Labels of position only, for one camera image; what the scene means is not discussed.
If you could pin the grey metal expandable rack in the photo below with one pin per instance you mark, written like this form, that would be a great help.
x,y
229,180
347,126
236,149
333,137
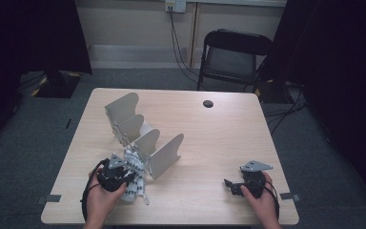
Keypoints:
x,y
165,157

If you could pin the black folding chair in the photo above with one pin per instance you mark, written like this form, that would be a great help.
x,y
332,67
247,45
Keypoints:
x,y
232,63

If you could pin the white cloth with black diamonds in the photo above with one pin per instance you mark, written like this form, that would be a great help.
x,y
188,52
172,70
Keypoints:
x,y
136,191

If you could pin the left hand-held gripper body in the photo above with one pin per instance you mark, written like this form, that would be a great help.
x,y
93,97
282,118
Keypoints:
x,y
111,178

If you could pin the grey tape strip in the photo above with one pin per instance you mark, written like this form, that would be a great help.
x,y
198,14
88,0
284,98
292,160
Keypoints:
x,y
52,199
289,196

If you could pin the person's left hand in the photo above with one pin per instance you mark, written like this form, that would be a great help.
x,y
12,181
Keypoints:
x,y
100,206

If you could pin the white wall socket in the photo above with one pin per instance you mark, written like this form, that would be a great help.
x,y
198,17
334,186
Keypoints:
x,y
175,5

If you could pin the black round table grommet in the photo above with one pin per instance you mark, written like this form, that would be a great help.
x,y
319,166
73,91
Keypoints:
x,y
208,103

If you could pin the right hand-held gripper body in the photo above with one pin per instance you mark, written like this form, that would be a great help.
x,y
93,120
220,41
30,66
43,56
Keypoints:
x,y
254,183

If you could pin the person's right hand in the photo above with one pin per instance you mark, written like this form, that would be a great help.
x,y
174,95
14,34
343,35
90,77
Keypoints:
x,y
265,210

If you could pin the black stand base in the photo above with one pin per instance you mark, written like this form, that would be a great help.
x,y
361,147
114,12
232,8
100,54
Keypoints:
x,y
57,86

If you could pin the black curtain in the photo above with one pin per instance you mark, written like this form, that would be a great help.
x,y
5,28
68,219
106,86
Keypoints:
x,y
340,63
28,38

